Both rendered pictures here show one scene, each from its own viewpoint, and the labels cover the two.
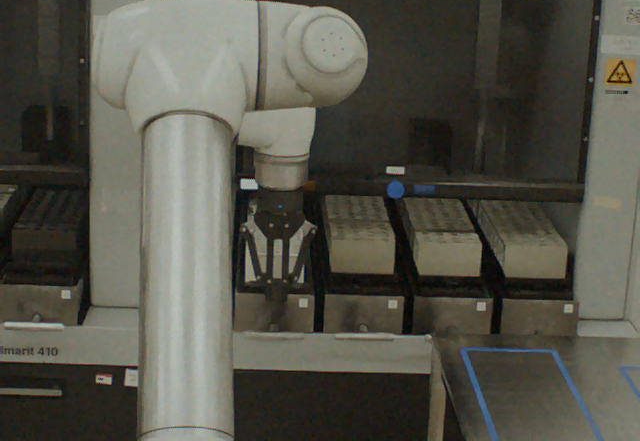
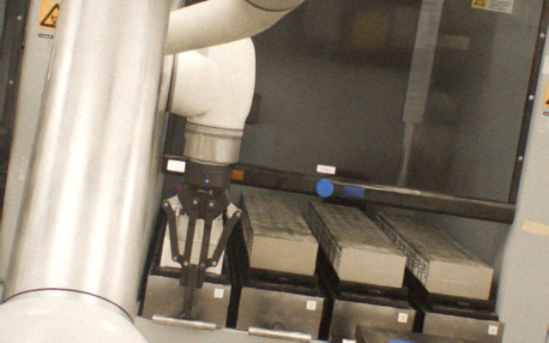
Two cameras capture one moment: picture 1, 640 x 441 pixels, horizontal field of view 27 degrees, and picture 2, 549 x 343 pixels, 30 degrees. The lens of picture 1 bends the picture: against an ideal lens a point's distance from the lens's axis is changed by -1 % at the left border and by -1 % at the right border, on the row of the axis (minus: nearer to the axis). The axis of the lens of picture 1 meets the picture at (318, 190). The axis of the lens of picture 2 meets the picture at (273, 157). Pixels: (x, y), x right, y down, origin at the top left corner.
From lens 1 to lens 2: 63 cm
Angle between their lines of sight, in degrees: 10
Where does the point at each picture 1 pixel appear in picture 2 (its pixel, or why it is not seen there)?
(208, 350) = (114, 201)
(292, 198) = (220, 174)
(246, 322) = (156, 308)
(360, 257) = (280, 256)
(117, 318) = not seen: hidden behind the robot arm
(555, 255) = (479, 276)
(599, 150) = (532, 172)
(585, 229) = (511, 254)
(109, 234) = not seen: hidden behind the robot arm
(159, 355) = (46, 200)
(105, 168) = (29, 135)
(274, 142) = (208, 111)
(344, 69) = not seen: outside the picture
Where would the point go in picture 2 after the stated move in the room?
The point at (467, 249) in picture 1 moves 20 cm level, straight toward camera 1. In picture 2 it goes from (390, 260) to (392, 283)
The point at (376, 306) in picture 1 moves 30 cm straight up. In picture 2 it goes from (294, 305) to (322, 123)
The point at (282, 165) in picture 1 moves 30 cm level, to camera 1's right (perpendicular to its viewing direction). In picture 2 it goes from (214, 136) to (407, 166)
